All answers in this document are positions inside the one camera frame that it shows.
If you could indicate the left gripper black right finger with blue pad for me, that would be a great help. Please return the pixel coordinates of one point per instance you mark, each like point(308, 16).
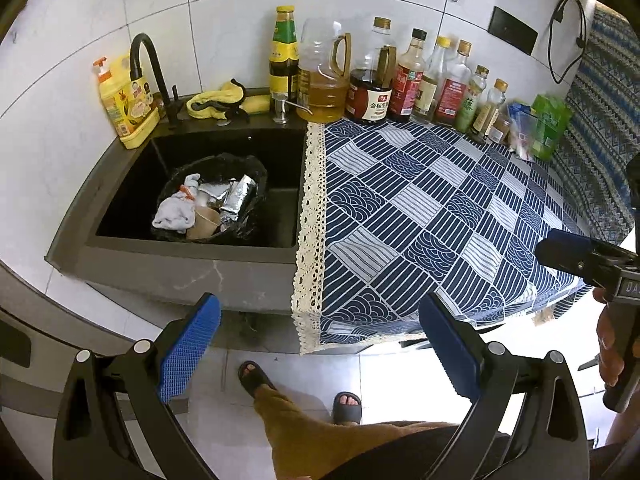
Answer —
point(549, 439)

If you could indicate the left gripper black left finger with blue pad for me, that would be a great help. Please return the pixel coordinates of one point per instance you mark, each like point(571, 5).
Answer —
point(91, 440)

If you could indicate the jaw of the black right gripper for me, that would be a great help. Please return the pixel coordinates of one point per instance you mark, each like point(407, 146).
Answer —
point(597, 263)

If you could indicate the white knitted glove orange cuff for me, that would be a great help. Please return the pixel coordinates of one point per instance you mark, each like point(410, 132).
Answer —
point(176, 212)

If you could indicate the silver foil wrapper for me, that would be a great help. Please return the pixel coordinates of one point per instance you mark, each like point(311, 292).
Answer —
point(239, 193)

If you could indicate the silver foil snack bag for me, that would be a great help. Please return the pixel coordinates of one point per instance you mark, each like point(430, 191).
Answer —
point(213, 194)

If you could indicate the black kitchen sink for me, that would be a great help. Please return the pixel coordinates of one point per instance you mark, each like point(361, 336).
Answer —
point(105, 237)

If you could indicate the black trash bag bin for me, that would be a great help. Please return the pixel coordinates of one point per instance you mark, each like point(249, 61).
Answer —
point(220, 168)

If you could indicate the black kitchen faucet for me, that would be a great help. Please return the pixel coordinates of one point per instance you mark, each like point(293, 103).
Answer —
point(171, 103)

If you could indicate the person's right hand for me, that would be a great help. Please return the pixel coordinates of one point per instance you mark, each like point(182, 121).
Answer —
point(611, 364)

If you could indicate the blue patterned curtain cloth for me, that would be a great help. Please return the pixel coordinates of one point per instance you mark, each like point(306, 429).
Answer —
point(603, 133)

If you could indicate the green plastic package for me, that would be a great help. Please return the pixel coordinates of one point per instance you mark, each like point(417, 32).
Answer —
point(553, 116)

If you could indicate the blue plastic bag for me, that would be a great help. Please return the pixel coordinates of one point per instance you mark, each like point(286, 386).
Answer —
point(522, 129)

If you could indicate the tan label small bottle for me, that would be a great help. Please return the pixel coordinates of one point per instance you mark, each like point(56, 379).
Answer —
point(489, 111)

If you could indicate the left black sandal foot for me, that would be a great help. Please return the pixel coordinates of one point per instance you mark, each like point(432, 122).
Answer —
point(253, 378)

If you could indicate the black sandal foot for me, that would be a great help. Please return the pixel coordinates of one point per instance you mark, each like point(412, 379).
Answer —
point(253, 378)
point(346, 409)

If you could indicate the green label small bottle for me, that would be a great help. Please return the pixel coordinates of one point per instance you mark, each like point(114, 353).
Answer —
point(471, 98)

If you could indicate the right black sandal foot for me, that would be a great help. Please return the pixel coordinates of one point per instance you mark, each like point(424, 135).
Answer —
point(346, 409)

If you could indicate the person's leg brown trousers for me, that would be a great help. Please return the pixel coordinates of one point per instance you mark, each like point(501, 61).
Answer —
point(304, 447)

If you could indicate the blue white patterned tablecloth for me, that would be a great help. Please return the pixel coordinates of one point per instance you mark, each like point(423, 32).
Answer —
point(393, 212)

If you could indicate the red label vinegar bottle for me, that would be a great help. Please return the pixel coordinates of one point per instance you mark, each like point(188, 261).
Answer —
point(455, 83)

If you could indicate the beige label clear bottle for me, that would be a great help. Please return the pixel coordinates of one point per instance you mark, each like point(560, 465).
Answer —
point(435, 67)

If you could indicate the red label sauce bottle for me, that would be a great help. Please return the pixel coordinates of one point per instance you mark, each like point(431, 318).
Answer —
point(409, 72)

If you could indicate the dark soy sauce bottle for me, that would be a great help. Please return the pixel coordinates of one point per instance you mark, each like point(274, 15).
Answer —
point(370, 81)

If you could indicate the large cooking oil jug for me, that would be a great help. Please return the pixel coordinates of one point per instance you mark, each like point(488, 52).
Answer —
point(325, 51)

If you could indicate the yellow dish soap bottle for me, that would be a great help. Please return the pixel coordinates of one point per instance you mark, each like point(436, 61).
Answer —
point(128, 101)

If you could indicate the chrome soap dispenser pump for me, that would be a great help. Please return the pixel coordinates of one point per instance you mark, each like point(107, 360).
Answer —
point(281, 104)

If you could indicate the yellow cleaning cloth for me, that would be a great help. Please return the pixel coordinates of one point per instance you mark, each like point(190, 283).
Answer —
point(229, 102)

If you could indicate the green yellow sauce bottle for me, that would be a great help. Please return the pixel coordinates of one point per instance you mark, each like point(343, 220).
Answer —
point(284, 56)

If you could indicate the black wall socket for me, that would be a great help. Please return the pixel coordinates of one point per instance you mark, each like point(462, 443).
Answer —
point(511, 30)

